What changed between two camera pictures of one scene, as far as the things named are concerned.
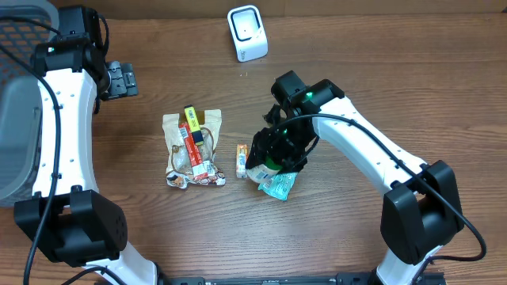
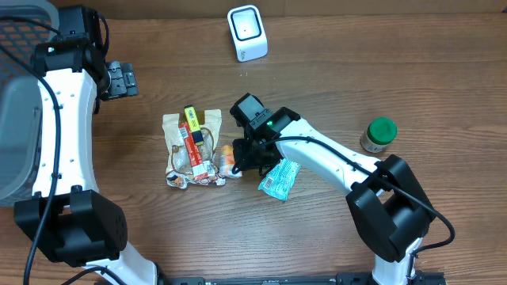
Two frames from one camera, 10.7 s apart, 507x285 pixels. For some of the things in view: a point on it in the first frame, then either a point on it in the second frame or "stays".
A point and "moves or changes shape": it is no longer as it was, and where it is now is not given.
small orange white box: [242, 155] moves or changes shape
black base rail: [340, 279] stays
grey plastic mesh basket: [24, 24] stays
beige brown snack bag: [179, 171] stays
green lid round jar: [261, 173] → [379, 132]
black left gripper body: [120, 83] stays
